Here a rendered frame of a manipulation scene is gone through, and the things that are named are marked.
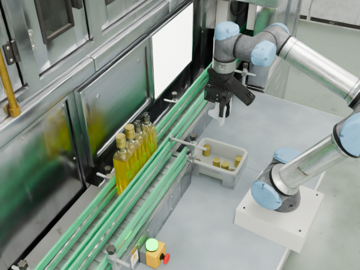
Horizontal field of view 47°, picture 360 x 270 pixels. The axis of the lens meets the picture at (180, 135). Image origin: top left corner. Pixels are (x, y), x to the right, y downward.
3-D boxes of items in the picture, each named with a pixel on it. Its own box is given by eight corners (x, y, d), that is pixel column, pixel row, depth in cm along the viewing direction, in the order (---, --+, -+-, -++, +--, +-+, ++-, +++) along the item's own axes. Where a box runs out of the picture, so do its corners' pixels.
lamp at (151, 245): (149, 240, 151) (149, 234, 149) (160, 244, 150) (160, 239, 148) (143, 249, 148) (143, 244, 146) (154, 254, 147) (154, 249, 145)
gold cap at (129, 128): (128, 132, 153) (127, 122, 150) (136, 134, 152) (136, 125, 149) (123, 137, 150) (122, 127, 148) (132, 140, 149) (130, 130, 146)
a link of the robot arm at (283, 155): (305, 177, 162) (312, 150, 154) (291, 197, 152) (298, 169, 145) (276, 166, 167) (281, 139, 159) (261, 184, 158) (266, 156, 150)
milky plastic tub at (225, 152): (202, 150, 200) (203, 136, 194) (247, 164, 192) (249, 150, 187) (187, 173, 188) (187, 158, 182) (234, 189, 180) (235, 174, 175)
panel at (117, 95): (188, 60, 221) (188, -3, 200) (193, 61, 220) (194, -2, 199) (87, 165, 159) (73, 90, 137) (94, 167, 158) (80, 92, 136)
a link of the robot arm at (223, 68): (239, 54, 135) (230, 66, 129) (238, 67, 138) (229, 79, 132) (218, 50, 138) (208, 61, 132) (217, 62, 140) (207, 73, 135)
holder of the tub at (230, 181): (192, 148, 202) (193, 135, 197) (246, 165, 193) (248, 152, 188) (177, 170, 190) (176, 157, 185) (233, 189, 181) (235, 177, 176)
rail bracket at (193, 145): (171, 148, 181) (171, 125, 173) (207, 159, 175) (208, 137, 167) (168, 152, 179) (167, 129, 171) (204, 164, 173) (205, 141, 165)
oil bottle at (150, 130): (146, 158, 177) (143, 118, 163) (158, 162, 175) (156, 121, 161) (140, 166, 173) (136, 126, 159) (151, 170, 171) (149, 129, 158)
